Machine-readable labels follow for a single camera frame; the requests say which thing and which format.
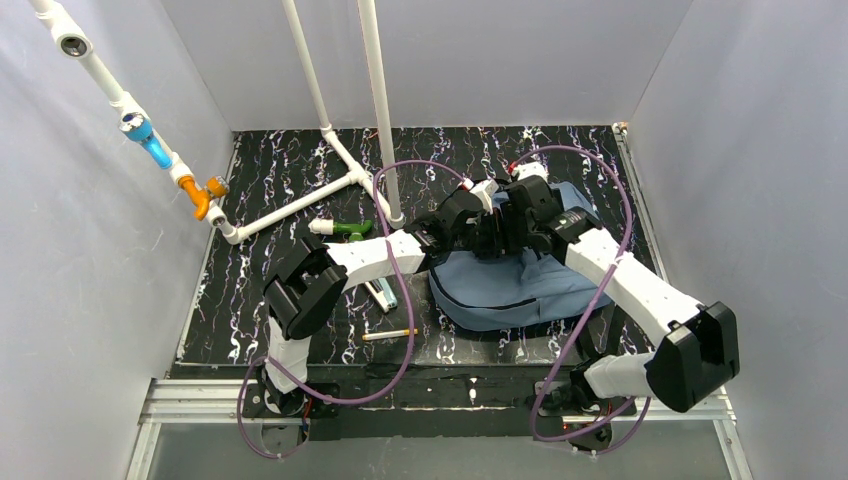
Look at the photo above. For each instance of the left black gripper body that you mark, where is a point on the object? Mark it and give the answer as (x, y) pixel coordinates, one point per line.
(477, 230)

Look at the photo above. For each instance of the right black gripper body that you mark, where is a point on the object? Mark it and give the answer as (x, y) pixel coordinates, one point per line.
(505, 225)

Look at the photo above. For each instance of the blue student backpack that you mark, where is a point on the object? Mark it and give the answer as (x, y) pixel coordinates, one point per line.
(508, 292)

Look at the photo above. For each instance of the white yellow marker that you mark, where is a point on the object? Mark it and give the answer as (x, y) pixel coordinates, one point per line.
(385, 335)

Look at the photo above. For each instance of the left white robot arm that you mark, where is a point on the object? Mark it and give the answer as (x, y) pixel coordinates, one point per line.
(302, 292)

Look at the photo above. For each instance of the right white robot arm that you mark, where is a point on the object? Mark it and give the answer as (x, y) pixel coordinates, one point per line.
(696, 347)

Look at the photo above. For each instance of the white blue stapler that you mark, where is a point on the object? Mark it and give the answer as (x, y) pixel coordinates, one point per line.
(382, 294)

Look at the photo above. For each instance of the green white pipe fitting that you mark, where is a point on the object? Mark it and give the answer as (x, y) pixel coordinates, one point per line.
(352, 231)

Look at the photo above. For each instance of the orange pipe valve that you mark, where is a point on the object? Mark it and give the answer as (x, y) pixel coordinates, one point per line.
(201, 197)

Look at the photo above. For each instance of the blue pipe valve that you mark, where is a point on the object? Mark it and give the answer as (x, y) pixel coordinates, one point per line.
(138, 128)

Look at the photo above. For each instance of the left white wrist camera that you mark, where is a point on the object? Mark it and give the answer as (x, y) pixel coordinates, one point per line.
(484, 190)

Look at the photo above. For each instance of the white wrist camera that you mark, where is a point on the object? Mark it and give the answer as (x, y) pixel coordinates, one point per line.
(528, 170)
(484, 190)

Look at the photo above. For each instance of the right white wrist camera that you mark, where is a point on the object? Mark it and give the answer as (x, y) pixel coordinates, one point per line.
(528, 170)

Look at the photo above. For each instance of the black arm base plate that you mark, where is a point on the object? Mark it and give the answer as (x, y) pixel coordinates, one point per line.
(429, 401)

